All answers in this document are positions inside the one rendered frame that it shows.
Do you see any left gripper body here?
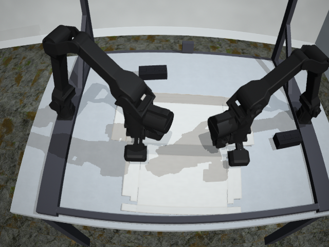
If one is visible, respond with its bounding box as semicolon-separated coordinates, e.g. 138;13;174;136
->
228;128;251;167

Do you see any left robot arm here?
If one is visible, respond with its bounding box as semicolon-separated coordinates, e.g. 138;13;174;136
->
208;45;329;149

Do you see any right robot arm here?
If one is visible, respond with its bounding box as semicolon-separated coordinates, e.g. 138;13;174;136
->
42;25;174;141

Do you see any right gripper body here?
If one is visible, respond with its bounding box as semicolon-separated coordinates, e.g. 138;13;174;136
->
124;120;147;162

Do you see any white cardboard blank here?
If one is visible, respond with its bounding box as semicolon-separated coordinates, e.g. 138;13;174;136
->
122;93;242;215

